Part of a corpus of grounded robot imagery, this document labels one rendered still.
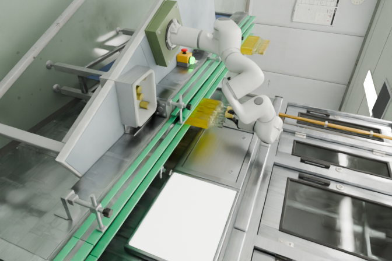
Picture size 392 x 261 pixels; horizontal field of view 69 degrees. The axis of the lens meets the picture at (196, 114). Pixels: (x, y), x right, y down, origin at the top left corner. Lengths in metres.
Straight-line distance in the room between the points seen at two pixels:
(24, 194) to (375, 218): 1.55
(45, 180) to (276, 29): 6.50
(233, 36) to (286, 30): 6.15
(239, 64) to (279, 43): 6.33
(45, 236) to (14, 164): 0.72
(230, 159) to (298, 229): 0.45
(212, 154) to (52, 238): 0.82
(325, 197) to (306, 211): 0.14
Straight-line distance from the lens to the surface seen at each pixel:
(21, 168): 1.68
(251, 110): 1.15
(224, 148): 1.54
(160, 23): 1.38
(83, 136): 1.14
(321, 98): 7.97
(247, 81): 1.12
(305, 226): 1.36
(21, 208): 1.48
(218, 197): 1.31
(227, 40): 1.22
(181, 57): 1.72
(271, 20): 7.32
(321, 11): 7.19
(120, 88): 1.22
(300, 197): 1.45
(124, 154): 1.25
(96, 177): 1.18
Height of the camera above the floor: 1.43
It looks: 17 degrees down
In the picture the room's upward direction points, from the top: 103 degrees clockwise
